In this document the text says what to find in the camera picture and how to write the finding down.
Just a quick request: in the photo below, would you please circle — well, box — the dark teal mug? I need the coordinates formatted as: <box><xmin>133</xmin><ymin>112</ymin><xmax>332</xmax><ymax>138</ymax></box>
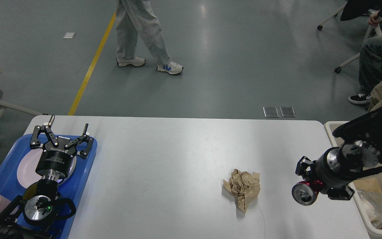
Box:
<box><xmin>22</xmin><ymin>183</ymin><xmax>37</xmax><ymax>201</ymax></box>

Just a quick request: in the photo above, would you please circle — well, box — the crumpled brown paper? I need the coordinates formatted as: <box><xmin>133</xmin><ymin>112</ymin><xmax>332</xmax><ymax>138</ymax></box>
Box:
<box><xmin>223</xmin><ymin>169</ymin><xmax>261</xmax><ymax>213</ymax></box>

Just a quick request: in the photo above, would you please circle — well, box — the seated person in jeans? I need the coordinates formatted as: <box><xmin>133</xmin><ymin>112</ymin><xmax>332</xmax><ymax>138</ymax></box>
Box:
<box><xmin>348</xmin><ymin>8</ymin><xmax>382</xmax><ymax>105</ymax></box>

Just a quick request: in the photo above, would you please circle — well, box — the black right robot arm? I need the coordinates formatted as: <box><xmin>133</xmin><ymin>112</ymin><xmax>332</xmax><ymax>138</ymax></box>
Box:
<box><xmin>291</xmin><ymin>107</ymin><xmax>382</xmax><ymax>206</ymax></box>

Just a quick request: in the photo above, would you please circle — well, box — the white plastic bin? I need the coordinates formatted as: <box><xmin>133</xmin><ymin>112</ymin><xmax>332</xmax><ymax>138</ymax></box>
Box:
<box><xmin>324</xmin><ymin>121</ymin><xmax>382</xmax><ymax>239</ymax></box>

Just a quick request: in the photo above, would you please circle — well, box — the floor socket plate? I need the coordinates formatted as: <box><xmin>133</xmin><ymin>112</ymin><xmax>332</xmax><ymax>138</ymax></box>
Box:
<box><xmin>280</xmin><ymin>107</ymin><xmax>296</xmax><ymax>118</ymax></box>
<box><xmin>263</xmin><ymin>107</ymin><xmax>279</xmax><ymax>118</ymax></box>

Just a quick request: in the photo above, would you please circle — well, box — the right floor socket plate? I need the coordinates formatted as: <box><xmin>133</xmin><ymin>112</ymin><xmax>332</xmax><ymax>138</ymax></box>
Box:
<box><xmin>280</xmin><ymin>107</ymin><xmax>296</xmax><ymax>118</ymax></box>

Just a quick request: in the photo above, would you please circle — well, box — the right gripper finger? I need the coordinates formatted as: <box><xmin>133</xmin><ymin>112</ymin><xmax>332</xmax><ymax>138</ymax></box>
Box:
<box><xmin>295</xmin><ymin>156</ymin><xmax>314</xmax><ymax>181</ymax></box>
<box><xmin>327</xmin><ymin>186</ymin><xmax>355</xmax><ymax>200</ymax></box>

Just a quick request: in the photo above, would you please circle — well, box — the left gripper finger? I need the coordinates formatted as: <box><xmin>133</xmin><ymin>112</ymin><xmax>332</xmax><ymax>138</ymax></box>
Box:
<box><xmin>30</xmin><ymin>115</ymin><xmax>59</xmax><ymax>149</ymax></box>
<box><xmin>64</xmin><ymin>123</ymin><xmax>95</xmax><ymax>160</ymax></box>

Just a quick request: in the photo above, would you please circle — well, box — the blue plastic tray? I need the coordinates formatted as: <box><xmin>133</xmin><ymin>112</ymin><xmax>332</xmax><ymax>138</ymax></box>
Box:
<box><xmin>0</xmin><ymin>134</ymin><xmax>97</xmax><ymax>239</ymax></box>

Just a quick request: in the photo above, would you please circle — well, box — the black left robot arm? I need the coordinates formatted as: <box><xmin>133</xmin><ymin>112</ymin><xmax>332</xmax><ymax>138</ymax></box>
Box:
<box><xmin>0</xmin><ymin>116</ymin><xmax>97</xmax><ymax>239</ymax></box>

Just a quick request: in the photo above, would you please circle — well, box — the white office chair right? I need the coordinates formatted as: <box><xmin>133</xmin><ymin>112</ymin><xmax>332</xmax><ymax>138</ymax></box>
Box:
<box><xmin>317</xmin><ymin>0</ymin><xmax>382</xmax><ymax>77</ymax></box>

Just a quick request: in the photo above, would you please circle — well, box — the standing person in black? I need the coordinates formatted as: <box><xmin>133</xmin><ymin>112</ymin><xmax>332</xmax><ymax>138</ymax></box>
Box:
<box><xmin>115</xmin><ymin>0</ymin><xmax>183</xmax><ymax>75</ymax></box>

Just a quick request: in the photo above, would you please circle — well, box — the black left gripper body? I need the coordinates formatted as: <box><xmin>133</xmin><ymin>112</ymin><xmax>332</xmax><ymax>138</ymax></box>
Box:
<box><xmin>36</xmin><ymin>147</ymin><xmax>77</xmax><ymax>181</ymax></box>

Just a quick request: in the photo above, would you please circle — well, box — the left floor socket plate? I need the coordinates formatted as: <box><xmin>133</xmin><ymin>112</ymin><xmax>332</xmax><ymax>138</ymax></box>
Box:
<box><xmin>263</xmin><ymin>107</ymin><xmax>279</xmax><ymax>118</ymax></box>

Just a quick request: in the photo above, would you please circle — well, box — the red snack wrapper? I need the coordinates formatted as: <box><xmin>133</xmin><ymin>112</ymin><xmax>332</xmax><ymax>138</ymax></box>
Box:
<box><xmin>291</xmin><ymin>180</ymin><xmax>324</xmax><ymax>206</ymax></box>

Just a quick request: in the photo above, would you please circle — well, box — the pink plate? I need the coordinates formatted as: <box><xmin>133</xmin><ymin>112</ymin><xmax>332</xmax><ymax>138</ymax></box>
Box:
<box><xmin>16</xmin><ymin>149</ymin><xmax>77</xmax><ymax>188</ymax></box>

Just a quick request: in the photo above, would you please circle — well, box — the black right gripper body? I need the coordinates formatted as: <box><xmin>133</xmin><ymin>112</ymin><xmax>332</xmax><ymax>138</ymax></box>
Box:
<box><xmin>312</xmin><ymin>147</ymin><xmax>350</xmax><ymax>194</ymax></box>

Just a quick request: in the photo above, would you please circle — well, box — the light green plate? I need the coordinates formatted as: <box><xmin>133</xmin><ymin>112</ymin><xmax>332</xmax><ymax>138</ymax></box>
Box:
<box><xmin>58</xmin><ymin>161</ymin><xmax>76</xmax><ymax>185</ymax></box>

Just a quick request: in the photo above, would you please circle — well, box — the aluminium foil tray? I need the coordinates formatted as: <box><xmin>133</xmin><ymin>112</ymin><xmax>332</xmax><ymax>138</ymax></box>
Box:
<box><xmin>357</xmin><ymin>190</ymin><xmax>382</xmax><ymax>229</ymax></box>

